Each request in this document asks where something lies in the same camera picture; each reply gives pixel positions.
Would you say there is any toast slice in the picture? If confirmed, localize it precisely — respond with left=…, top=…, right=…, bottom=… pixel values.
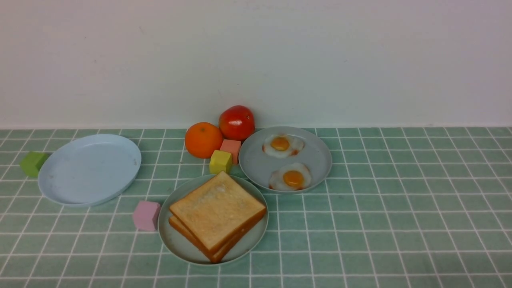
left=168, top=216, right=260, bottom=264
left=169, top=171, right=267, bottom=253

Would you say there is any grey egg plate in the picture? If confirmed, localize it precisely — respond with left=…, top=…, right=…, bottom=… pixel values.
left=238, top=126, right=333, bottom=194

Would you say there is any salmon wooden cube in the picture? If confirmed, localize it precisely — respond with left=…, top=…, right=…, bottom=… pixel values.
left=220, top=139, right=242, bottom=165

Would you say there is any back fried egg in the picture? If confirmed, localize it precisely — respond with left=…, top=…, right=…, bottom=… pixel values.
left=262, top=134, right=305, bottom=159

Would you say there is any fried egg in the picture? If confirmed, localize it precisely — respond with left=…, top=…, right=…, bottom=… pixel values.
left=262, top=134, right=305, bottom=159
left=268, top=162, right=312, bottom=192

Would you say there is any red tomato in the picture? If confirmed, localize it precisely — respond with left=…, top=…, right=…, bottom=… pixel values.
left=219, top=105, right=256, bottom=142

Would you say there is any yellow wooden cube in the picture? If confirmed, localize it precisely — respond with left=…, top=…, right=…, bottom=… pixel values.
left=209, top=150, right=233, bottom=174

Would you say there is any front fried egg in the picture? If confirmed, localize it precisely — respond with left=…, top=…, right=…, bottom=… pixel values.
left=268, top=162, right=312, bottom=192

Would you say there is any orange fruit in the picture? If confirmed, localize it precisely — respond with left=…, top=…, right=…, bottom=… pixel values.
left=184, top=122, right=224, bottom=159

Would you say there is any green centre plate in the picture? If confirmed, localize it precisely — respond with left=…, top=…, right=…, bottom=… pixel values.
left=158, top=174, right=269, bottom=266

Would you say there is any pink wooden cube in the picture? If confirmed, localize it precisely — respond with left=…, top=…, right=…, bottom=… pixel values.
left=132, top=200, right=161, bottom=232

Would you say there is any light blue plate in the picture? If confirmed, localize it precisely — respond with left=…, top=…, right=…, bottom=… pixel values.
left=37, top=134, right=142, bottom=207

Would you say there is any green wooden cube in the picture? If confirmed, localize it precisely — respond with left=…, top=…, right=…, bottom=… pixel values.
left=20, top=151, right=49, bottom=178

